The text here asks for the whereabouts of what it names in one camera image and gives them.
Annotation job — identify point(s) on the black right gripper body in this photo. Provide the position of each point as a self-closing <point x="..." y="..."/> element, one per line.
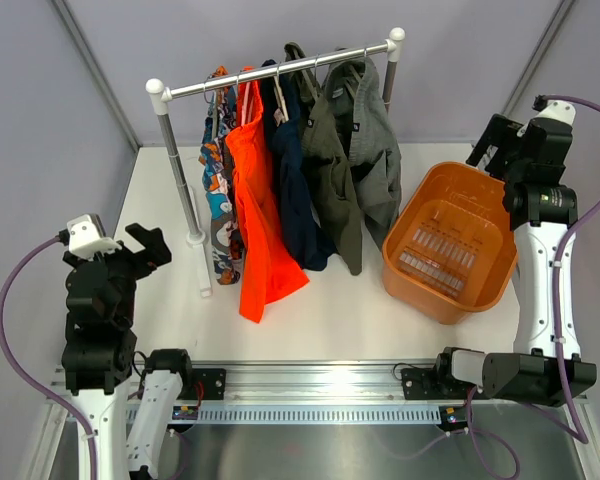
<point x="508" y="136"/>

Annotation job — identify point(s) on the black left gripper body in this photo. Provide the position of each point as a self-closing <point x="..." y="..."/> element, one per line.
<point x="127" y="265"/>

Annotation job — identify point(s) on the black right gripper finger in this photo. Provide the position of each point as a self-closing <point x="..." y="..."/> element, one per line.
<point x="491" y="161"/>
<point x="480" y="155"/>

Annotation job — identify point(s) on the grey shorts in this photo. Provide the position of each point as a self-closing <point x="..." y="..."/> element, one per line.
<point x="370" y="145"/>

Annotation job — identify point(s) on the olive green shorts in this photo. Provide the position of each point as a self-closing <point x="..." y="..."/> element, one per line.
<point x="328" y="174"/>

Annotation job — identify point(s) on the beige hanger of olive shorts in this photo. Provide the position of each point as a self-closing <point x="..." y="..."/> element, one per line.
<point x="306" y="84"/>

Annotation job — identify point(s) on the cream hanger of grey shorts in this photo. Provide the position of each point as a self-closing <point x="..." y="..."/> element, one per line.
<point x="352" y="77"/>

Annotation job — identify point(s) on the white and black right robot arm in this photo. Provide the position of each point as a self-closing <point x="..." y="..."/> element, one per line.
<point x="545" y="366"/>

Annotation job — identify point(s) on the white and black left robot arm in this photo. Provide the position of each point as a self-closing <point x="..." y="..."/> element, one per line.
<point x="99" y="354"/>

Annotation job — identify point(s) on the bright orange shorts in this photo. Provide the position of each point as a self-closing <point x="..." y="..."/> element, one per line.
<point x="270" y="273"/>

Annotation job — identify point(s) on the colourful patterned shorts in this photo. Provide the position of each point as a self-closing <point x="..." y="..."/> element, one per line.
<point x="217" y="180"/>

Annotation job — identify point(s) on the navy blue shorts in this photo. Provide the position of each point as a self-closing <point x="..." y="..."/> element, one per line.
<point x="304" y="239"/>

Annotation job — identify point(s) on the hanger of patterned shorts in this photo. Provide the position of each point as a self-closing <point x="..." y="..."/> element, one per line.
<point x="212" y="118"/>

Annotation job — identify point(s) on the hanger of navy shorts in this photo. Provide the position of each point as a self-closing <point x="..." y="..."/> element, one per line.
<point x="281" y="114"/>

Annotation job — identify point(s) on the hanger of orange shorts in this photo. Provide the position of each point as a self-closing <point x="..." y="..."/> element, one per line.
<point x="245" y="99"/>

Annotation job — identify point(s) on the orange plastic basket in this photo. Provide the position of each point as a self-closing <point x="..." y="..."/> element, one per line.
<point x="451" y="252"/>

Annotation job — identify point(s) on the silver clothes rack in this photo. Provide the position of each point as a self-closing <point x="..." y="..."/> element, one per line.
<point x="160" y="96"/>

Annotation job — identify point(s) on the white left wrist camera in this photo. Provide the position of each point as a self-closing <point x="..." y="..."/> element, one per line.
<point x="87" y="237"/>

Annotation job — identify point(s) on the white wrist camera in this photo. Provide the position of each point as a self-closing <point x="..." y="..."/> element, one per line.
<point x="554" y="109"/>
<point x="87" y="237"/>

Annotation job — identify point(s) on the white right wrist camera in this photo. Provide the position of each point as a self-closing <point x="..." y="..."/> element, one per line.
<point x="554" y="109"/>

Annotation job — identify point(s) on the aluminium mounting rail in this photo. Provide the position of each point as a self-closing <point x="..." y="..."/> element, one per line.
<point x="305" y="382"/>

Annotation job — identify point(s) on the slotted white cable duct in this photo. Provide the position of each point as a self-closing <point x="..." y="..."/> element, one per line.
<point x="307" y="415"/>

